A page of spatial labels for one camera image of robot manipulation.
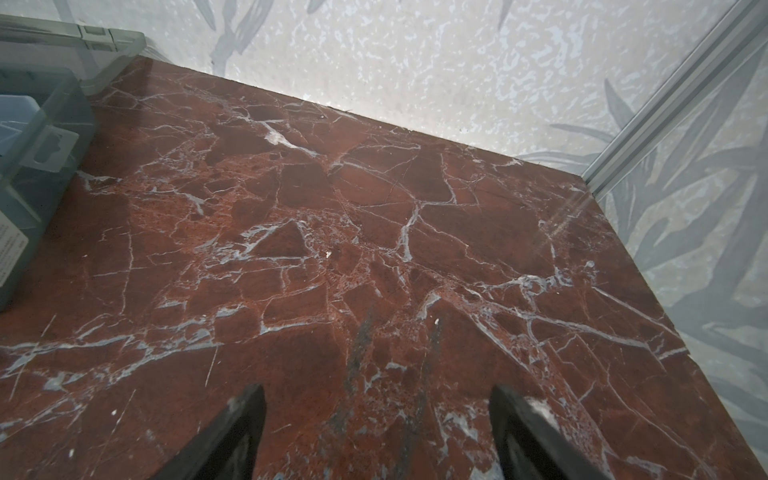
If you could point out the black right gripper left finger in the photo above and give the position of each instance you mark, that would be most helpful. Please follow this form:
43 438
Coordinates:
227 447

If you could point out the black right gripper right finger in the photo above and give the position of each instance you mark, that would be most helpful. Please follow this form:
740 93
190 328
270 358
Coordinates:
528 447

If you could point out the grey compartment organizer box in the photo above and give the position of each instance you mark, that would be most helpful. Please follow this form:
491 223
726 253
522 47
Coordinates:
49 70

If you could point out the aluminium frame post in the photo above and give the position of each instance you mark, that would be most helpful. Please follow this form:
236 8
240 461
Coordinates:
734 39

